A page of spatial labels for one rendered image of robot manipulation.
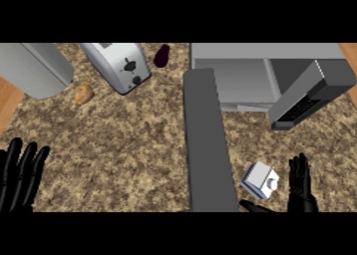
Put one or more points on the grey microwave door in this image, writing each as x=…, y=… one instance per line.
x=208, y=142

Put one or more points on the silver toaster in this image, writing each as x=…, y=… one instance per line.
x=121, y=66

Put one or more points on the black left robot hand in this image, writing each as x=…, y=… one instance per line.
x=14, y=179

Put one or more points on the dark purple eggplant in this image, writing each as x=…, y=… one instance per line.
x=162, y=55

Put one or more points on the grey microwave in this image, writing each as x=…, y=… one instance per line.
x=280, y=83

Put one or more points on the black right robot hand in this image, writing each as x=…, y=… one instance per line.
x=299, y=186

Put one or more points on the white milk carton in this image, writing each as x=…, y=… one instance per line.
x=261, y=180

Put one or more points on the brown potato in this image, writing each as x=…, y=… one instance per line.
x=82, y=93

